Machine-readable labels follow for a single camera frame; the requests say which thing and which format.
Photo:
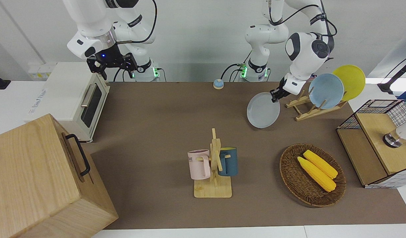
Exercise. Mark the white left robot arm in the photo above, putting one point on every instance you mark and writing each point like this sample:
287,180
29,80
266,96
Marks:
305,49

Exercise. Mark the white light bulb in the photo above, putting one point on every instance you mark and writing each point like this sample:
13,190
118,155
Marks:
404,132

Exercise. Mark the gray plate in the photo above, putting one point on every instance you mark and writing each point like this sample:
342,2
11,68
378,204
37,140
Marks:
262,112

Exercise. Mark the brown wicker basket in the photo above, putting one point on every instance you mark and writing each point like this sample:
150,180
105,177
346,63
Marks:
297,181

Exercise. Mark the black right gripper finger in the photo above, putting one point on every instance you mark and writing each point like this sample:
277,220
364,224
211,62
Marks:
134,68
103,73

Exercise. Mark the brown table mat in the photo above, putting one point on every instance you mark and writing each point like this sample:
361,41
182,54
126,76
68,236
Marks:
156,132

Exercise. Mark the wooden plate rack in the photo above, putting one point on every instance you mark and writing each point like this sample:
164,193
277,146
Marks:
308,114

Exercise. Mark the yellow corn cob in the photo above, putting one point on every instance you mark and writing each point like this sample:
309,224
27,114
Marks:
322,164
317,175

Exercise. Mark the yellow plate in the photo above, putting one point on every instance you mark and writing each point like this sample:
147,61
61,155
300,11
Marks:
353,81

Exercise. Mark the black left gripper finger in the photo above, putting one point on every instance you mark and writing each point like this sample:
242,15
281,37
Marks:
273,95
277,99

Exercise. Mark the wooden mug tree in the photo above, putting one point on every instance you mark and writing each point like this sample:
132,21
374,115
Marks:
213,190

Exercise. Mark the wooden box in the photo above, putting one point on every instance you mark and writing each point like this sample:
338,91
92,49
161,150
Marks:
34,178

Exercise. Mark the white toaster oven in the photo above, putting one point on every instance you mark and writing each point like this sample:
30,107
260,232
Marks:
64,96

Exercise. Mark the white power strip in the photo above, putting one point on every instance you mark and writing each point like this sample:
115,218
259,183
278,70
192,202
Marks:
41,71

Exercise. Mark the small blue round bell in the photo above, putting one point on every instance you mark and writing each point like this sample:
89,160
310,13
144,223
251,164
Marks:
218,84

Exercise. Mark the light blue plate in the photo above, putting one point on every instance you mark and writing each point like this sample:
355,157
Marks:
328,90

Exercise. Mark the dark blue mug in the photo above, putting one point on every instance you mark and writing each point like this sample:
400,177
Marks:
230,162

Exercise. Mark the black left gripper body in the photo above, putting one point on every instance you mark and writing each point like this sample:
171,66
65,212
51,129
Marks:
280,89

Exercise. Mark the pink mug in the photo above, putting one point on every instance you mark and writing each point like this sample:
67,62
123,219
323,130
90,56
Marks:
199,165

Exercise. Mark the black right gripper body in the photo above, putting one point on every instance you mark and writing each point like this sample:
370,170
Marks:
110,58

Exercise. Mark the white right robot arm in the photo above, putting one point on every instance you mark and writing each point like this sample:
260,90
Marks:
90,23

